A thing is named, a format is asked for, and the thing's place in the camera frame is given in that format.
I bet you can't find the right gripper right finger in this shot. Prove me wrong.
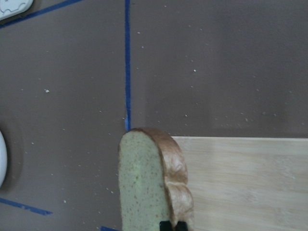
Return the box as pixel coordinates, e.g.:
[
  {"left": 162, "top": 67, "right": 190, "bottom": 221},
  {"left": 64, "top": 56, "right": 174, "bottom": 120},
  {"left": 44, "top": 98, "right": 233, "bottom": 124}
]
[{"left": 176, "top": 221, "right": 188, "bottom": 231}]

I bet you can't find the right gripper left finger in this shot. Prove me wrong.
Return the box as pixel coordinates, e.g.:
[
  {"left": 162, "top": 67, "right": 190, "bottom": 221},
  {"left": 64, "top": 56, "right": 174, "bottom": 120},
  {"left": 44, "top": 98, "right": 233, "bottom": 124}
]
[{"left": 159, "top": 221, "right": 171, "bottom": 231}]

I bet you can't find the bread slice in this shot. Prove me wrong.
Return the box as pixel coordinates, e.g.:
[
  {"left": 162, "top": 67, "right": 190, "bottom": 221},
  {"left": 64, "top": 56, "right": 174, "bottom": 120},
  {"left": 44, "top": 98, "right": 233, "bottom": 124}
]
[{"left": 118, "top": 128, "right": 194, "bottom": 231}]

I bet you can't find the wooden cutting board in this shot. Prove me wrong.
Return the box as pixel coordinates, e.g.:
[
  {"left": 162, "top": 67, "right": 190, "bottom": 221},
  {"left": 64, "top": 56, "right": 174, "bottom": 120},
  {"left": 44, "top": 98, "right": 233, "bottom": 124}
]
[{"left": 176, "top": 137, "right": 308, "bottom": 231}]

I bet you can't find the white plate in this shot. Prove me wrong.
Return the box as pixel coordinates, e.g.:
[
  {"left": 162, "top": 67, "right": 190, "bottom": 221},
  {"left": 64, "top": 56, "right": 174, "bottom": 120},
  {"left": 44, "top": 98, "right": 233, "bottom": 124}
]
[{"left": 0, "top": 133, "right": 8, "bottom": 186}]

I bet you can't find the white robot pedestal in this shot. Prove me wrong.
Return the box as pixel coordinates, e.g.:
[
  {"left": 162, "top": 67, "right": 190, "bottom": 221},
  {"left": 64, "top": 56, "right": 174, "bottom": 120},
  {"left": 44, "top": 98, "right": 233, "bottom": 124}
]
[{"left": 0, "top": 0, "right": 33, "bottom": 21}]

